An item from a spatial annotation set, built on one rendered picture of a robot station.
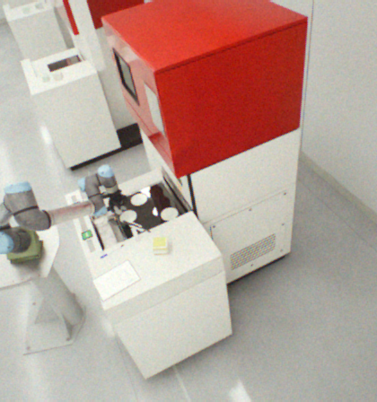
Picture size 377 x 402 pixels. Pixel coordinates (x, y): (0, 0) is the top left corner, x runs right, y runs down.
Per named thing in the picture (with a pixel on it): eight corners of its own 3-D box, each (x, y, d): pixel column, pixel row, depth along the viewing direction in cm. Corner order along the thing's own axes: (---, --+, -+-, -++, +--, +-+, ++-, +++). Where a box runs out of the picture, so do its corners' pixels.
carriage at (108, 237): (104, 213, 235) (103, 209, 233) (123, 254, 210) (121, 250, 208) (92, 217, 234) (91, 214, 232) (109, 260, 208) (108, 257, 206)
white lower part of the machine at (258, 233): (235, 195, 348) (230, 120, 291) (290, 258, 291) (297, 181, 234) (165, 226, 334) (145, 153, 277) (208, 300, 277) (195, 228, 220)
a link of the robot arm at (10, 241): (4, 255, 208) (-9, 258, 195) (-5, 232, 209) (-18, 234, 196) (23, 248, 208) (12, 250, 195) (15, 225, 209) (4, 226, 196)
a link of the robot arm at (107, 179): (94, 167, 202) (109, 161, 203) (100, 181, 209) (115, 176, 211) (97, 175, 196) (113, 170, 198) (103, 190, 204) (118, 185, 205)
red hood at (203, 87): (226, 72, 262) (220, -21, 221) (300, 127, 206) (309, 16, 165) (126, 109, 247) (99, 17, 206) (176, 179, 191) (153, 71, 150)
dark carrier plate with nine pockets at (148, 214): (161, 182, 241) (161, 181, 240) (184, 217, 217) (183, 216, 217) (110, 204, 234) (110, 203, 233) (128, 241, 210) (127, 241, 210)
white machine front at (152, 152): (149, 152, 277) (136, 105, 249) (199, 225, 221) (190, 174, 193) (145, 153, 276) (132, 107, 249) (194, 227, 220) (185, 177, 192)
